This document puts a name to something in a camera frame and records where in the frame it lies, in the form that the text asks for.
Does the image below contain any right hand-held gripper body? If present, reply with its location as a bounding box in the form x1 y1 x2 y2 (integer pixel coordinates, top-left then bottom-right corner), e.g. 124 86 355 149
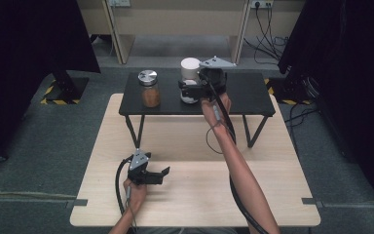
198 55 238 99

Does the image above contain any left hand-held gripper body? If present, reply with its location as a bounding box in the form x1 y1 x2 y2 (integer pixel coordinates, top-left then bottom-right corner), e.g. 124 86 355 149
127 148 164 186

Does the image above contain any white jar with white lid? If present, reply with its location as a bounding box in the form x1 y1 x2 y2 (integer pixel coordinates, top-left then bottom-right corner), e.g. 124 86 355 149
179 57 203 105

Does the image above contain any black metal rack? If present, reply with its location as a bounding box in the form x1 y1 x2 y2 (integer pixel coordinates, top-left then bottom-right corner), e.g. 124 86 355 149
118 71 277 150

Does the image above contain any glass spice jar metal lid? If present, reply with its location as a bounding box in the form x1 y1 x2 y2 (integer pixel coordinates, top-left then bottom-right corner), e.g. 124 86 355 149
137 69 162 109

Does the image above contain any person's right hand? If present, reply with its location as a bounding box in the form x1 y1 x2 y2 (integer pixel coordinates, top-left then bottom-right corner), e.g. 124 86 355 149
201 92 233 130

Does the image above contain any person's left hand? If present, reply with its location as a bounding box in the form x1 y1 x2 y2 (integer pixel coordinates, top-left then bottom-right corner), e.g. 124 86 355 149
123 177 148 213

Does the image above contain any person's grey clothing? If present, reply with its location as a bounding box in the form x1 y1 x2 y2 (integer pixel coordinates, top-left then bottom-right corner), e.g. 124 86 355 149
139 226 239 234

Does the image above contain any black stand base striped tape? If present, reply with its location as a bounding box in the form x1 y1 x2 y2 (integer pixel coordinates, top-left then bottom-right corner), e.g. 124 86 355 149
40 68 91 106
263 76 317 106

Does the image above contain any dark curtain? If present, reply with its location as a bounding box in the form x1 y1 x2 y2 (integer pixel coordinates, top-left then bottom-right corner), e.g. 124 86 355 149
0 0 102 174
277 0 374 217

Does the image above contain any thick black gripper cable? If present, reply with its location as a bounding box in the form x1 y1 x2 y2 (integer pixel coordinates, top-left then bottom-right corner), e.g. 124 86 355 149
198 71 271 234
114 155 134 216

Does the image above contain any thin grey wrist wire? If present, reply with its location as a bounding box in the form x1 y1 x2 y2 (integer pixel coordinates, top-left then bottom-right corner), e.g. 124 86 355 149
124 185 139 234
206 104 236 156

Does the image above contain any bundle of black cables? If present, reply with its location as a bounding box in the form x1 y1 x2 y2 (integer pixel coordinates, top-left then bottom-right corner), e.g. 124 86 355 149
243 2 290 66

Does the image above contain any black floor cable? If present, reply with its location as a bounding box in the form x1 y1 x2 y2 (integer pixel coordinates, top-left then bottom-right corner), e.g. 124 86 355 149
283 100 321 155

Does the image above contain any white wall socket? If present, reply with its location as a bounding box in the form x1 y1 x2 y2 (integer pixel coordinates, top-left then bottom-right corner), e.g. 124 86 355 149
108 0 131 8
249 0 275 10

